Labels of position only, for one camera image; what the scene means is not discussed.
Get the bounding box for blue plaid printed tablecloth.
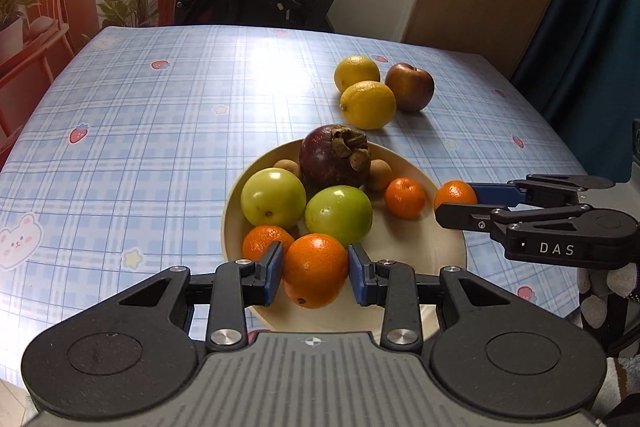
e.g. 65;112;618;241
0;24;592;385

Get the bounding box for red apple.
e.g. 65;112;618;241
384;63;435;112

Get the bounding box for green apple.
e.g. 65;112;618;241
304;185;374;248
240;168;307;229

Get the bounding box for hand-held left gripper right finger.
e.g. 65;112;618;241
347;243;521;352

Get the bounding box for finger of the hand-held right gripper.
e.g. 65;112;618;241
433;202;640;268
467;174;617;206

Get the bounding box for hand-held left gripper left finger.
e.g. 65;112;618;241
117;241;285;352

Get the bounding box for dark blue curtain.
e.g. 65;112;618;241
510;0;640;180

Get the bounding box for beige round plate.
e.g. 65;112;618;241
221;139;468;334

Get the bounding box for brown longan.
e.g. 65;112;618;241
273;159;304;180
367;159;394;192

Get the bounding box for yellow lemon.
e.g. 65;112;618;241
340;80;397;130
334;55;382;92

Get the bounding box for purple mangosteen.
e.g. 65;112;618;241
299;125;372;188

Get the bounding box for dark patterned clothing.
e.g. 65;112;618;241
575;263;640;353

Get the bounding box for small mandarin orange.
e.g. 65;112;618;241
384;177;427;221

